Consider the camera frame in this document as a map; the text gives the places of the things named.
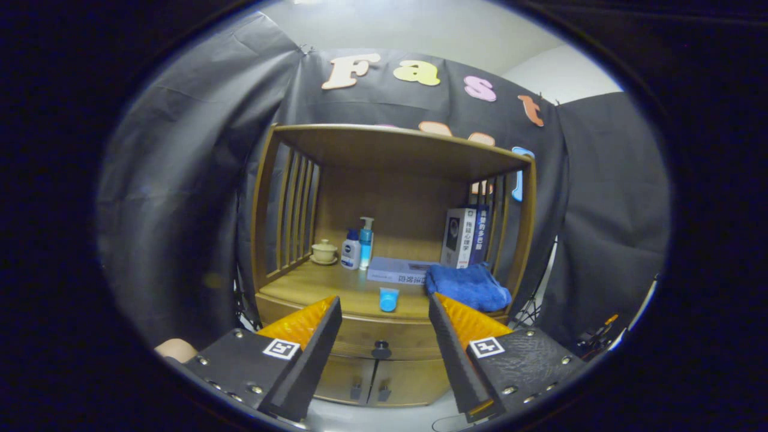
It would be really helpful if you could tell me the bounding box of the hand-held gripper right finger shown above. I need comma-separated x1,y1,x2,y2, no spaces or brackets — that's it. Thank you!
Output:
428,292,587,422

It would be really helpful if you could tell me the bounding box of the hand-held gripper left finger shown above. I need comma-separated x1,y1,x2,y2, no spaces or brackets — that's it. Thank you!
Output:
183,295,343,422

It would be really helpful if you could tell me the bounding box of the wooden drawer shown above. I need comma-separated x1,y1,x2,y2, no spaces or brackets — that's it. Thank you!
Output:
256,293,511,361

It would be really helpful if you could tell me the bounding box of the wooden cabinet door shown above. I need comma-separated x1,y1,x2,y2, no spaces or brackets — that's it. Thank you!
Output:
367,359,454,409
315,355,379,406

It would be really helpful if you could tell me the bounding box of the wooden countertop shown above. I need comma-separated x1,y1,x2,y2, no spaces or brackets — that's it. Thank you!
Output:
258,261,511,322

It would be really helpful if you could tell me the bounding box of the wooden cabinet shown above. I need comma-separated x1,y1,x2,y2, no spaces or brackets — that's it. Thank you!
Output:
251,123,538,409

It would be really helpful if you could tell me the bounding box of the blue folded towel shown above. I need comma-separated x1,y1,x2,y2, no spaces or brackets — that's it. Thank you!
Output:
425,262,512,313

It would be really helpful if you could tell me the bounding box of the black tripod stand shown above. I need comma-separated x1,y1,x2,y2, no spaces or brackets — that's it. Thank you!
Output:
516,237,562,328

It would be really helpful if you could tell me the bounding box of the white flat-lying book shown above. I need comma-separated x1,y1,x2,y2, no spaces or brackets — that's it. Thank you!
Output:
367,257,439,286

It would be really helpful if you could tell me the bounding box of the cream lidded teacup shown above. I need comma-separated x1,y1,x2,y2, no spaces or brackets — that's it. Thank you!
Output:
310,239,340,266

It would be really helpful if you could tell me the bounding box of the white lotion bottle blue cap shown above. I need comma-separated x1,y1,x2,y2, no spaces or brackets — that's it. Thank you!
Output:
340,229,362,271

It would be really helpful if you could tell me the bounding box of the white upright book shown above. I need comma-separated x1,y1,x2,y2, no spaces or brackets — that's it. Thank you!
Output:
440,208,478,269

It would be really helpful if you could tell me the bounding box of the dark blue upright book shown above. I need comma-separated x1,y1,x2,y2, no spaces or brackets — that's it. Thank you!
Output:
471,205,490,266

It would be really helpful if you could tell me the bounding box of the blue pump bottle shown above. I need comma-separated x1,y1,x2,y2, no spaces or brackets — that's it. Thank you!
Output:
359,217,376,271

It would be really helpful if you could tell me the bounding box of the orange and black tool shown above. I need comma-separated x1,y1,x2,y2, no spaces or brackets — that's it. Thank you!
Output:
591,313,619,346

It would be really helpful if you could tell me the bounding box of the black backdrop cloth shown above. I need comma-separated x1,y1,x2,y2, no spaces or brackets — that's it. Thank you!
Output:
96,12,670,355

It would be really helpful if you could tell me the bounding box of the black floor cable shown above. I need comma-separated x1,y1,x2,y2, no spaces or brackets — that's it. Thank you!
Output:
431,413,475,432

